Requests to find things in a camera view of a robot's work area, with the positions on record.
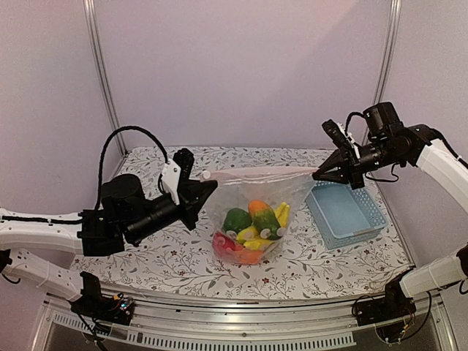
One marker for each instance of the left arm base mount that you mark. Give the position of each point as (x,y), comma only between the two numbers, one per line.
(118,309)

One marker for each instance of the left aluminium frame post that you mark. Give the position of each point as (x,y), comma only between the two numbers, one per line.
(99,62)

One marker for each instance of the red toy apple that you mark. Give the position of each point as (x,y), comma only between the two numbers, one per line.
(225,247)

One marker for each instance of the green toy pepper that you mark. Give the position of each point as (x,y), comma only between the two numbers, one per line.
(236,220)

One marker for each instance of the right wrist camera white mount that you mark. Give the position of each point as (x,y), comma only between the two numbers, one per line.
(341,136)

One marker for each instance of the aluminium frame post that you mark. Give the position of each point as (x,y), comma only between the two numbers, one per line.
(99,62)
(388,50)

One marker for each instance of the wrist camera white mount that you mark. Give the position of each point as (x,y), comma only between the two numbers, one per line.
(169,180)
(341,136)

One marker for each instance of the front aluminium rail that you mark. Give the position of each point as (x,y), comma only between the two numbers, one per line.
(167,321)

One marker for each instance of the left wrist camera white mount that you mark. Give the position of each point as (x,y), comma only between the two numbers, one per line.
(169,180)

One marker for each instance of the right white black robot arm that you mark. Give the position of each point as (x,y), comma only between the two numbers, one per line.
(376,137)

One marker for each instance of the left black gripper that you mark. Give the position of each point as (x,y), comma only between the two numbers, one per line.
(192,193)

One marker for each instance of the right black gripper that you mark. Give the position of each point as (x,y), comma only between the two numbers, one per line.
(350,167)

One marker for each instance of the right aluminium frame post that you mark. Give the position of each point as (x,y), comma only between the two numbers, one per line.
(388,50)

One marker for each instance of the clear zip top bag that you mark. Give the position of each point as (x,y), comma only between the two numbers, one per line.
(237,187)

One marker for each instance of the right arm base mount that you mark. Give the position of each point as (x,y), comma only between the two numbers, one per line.
(392,305)

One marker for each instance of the yellow toy banana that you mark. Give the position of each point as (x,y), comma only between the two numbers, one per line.
(250,237)

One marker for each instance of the light blue perforated basket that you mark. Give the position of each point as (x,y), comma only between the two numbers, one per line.
(344,216)

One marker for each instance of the orange toy orange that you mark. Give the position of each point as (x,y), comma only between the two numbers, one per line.
(249,257)

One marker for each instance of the orange green toy mango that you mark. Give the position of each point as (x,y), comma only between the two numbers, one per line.
(263,218)

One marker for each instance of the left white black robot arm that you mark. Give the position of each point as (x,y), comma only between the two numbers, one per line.
(124,216)

